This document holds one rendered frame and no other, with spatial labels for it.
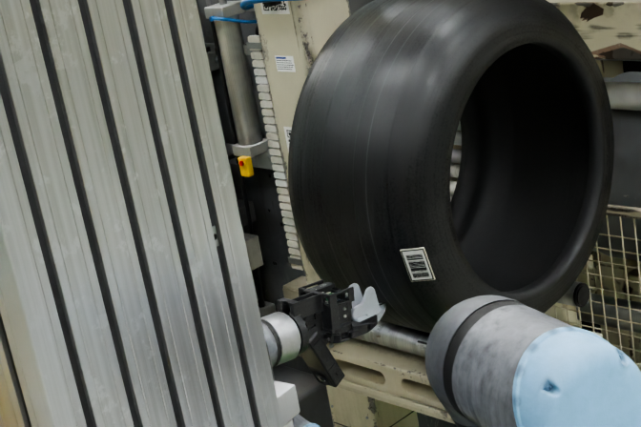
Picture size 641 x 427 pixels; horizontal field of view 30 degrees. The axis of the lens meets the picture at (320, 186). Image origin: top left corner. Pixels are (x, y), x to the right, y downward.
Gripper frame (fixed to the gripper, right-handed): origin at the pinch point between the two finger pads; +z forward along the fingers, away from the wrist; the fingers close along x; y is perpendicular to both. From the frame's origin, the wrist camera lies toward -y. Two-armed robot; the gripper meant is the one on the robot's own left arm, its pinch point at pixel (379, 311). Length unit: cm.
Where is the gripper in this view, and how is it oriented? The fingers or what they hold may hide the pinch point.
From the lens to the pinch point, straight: 194.8
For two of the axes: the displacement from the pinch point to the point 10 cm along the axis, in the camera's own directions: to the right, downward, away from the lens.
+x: -6.9, -1.0, 7.2
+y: -0.8, -9.7, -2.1
